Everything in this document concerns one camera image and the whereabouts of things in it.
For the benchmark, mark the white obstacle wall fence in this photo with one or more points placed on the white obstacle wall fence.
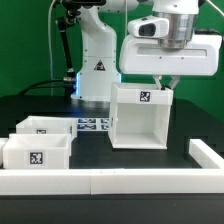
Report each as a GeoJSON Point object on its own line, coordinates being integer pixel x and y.
{"type": "Point", "coordinates": [208, 178]}

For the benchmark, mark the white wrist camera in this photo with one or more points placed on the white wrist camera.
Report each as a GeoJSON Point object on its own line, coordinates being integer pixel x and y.
{"type": "Point", "coordinates": [149, 27]}

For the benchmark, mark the marker sheet on table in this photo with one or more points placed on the marker sheet on table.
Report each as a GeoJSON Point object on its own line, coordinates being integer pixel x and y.
{"type": "Point", "coordinates": [93, 124]}

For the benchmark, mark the white drawer box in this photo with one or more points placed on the white drawer box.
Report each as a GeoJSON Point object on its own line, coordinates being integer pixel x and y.
{"type": "Point", "coordinates": [37, 151]}
{"type": "Point", "coordinates": [48, 125]}

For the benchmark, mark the white drawer cabinet frame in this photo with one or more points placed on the white drawer cabinet frame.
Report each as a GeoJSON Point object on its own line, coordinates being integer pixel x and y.
{"type": "Point", "coordinates": [139, 116]}

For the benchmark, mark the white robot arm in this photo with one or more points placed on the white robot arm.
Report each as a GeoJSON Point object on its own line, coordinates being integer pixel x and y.
{"type": "Point", "coordinates": [165, 42]}

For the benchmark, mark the white front drawer box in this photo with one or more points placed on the white front drawer box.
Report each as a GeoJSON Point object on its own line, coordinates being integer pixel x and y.
{"type": "Point", "coordinates": [37, 151]}

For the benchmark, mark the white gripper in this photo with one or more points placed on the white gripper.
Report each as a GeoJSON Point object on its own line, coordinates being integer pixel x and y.
{"type": "Point", "coordinates": [146, 57]}

